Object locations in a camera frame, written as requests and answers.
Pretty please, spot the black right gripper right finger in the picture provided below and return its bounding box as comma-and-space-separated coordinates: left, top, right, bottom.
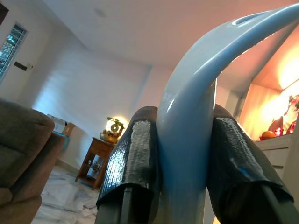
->
209, 104, 294, 224

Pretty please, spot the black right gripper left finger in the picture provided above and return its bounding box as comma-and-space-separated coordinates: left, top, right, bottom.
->
95, 106, 162, 224

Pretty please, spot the beige long handled dustpan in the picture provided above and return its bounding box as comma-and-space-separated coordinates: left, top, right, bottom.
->
155, 2, 299, 224

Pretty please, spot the wooden side table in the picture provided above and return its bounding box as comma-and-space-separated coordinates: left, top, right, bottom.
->
75, 137, 117, 191

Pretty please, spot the golden bowl ornament plant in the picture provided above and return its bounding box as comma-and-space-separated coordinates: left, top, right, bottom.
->
100, 116, 126, 143

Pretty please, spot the white cabinet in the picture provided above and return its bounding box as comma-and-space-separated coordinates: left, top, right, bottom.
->
254, 133, 299, 224

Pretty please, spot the orange fruit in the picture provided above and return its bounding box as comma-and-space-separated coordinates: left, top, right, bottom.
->
261, 130, 276, 139

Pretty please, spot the brown cardboard box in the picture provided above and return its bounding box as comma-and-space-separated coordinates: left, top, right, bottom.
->
63, 122, 77, 139

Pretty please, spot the red flower decoration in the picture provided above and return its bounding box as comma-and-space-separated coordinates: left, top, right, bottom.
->
284, 94, 299, 134

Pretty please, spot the white box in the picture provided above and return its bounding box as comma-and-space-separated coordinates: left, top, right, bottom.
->
48, 114, 67, 134

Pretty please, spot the brown fabric sofa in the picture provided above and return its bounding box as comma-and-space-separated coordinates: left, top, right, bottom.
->
0, 99, 66, 224

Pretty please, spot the window with grille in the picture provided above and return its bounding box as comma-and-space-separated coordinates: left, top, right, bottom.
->
0, 22, 28, 84

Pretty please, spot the dark wall plate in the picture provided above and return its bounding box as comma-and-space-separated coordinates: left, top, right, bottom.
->
13, 61, 34, 70

